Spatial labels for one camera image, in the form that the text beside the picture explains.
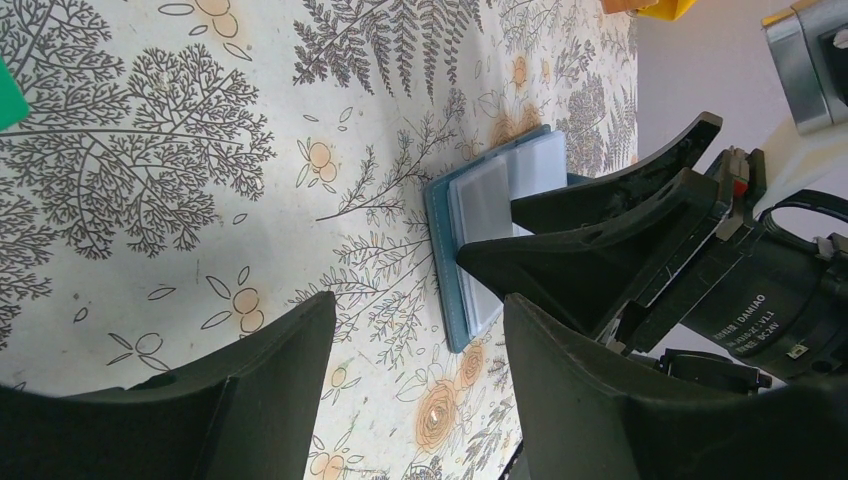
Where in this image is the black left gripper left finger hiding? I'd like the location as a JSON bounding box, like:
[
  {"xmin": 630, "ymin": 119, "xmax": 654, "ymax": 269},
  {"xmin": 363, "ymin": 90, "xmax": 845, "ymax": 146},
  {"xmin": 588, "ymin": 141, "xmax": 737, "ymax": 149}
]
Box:
[{"xmin": 1, "ymin": 292, "xmax": 336, "ymax": 479}]

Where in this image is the silver grey credit card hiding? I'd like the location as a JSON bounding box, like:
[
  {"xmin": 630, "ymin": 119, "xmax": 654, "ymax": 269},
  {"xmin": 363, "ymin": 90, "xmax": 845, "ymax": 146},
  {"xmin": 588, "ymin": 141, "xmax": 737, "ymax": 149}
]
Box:
[{"xmin": 449, "ymin": 156, "xmax": 514, "ymax": 246}]

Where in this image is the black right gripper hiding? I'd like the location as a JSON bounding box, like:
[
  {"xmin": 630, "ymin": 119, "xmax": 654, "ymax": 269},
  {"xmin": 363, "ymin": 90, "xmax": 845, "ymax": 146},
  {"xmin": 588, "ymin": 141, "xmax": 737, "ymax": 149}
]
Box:
[{"xmin": 457, "ymin": 112, "xmax": 847, "ymax": 380}]

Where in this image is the floral table mat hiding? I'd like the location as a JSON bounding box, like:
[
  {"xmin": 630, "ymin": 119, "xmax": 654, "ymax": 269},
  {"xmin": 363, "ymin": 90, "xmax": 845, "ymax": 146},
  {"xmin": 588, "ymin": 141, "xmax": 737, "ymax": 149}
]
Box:
[{"xmin": 1, "ymin": 1, "xmax": 637, "ymax": 479}]

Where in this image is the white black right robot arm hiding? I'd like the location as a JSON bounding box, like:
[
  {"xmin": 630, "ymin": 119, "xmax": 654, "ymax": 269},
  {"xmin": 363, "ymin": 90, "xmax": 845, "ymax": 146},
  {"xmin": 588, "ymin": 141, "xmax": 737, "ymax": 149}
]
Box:
[{"xmin": 457, "ymin": 112, "xmax": 847, "ymax": 394}]

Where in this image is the green plastic bin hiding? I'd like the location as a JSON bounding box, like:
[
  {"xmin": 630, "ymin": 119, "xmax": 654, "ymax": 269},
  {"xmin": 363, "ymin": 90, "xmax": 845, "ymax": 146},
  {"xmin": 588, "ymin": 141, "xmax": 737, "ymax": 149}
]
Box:
[{"xmin": 0, "ymin": 60, "xmax": 29, "ymax": 132}]

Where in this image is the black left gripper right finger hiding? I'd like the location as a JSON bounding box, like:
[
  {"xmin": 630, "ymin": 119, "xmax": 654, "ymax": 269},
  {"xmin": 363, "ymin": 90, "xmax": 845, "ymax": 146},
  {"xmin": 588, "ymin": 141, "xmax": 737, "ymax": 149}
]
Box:
[{"xmin": 504, "ymin": 294, "xmax": 847, "ymax": 479}]

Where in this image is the yellow cloth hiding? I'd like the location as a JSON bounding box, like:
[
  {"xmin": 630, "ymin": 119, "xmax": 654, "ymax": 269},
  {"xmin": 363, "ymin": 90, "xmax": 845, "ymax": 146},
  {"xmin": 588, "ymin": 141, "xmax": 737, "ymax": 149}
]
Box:
[{"xmin": 637, "ymin": 0, "xmax": 697, "ymax": 22}]

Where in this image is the brown wooden tray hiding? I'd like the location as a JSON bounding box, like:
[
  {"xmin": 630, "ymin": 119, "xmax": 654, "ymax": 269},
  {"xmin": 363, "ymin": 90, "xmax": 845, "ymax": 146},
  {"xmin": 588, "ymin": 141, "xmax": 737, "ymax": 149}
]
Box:
[{"xmin": 600, "ymin": 0, "xmax": 643, "ymax": 14}]

